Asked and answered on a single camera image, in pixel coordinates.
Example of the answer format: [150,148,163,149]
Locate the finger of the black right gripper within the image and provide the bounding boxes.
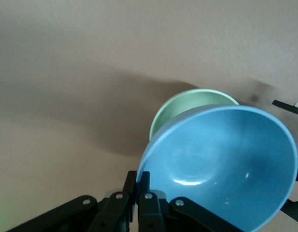
[283,197,298,224]
[271,100,298,115]

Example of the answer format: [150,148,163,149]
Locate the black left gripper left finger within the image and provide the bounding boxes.
[6,171,138,232]

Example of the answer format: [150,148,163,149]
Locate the blue bowl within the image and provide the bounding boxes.
[136,103,298,232]

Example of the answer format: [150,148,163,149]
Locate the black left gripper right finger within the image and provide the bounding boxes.
[138,171,241,232]

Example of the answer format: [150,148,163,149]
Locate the pale green bowl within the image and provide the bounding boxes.
[149,88,240,142]

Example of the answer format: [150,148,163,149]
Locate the brown table cloth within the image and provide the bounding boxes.
[0,0,298,232]

